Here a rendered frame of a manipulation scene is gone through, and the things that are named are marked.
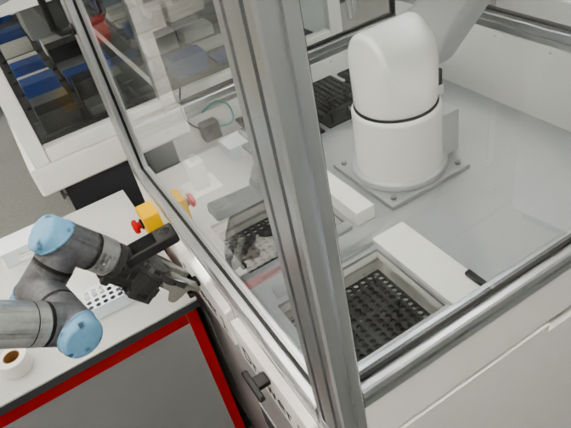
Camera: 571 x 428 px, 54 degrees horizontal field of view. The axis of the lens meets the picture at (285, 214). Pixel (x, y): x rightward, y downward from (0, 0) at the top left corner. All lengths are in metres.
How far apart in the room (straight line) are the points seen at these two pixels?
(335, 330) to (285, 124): 0.29
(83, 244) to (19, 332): 0.21
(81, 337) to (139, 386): 0.61
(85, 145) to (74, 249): 0.88
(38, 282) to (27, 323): 0.15
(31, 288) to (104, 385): 0.51
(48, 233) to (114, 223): 0.74
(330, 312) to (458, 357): 0.32
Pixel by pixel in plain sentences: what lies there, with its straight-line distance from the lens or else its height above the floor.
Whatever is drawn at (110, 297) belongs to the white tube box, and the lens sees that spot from 1.50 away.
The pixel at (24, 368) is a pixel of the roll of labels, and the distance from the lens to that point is 1.48.
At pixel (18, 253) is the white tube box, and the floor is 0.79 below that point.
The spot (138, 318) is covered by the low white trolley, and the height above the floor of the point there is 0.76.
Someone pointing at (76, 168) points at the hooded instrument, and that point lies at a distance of 1.95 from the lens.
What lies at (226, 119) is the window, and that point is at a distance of 0.66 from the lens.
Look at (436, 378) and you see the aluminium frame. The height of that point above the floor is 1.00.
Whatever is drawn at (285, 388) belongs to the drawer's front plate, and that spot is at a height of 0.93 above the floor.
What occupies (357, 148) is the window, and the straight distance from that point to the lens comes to 0.56.
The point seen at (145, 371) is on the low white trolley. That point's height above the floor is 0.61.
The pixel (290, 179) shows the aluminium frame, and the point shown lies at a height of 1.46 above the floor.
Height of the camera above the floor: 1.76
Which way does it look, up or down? 38 degrees down
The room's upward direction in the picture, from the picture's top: 13 degrees counter-clockwise
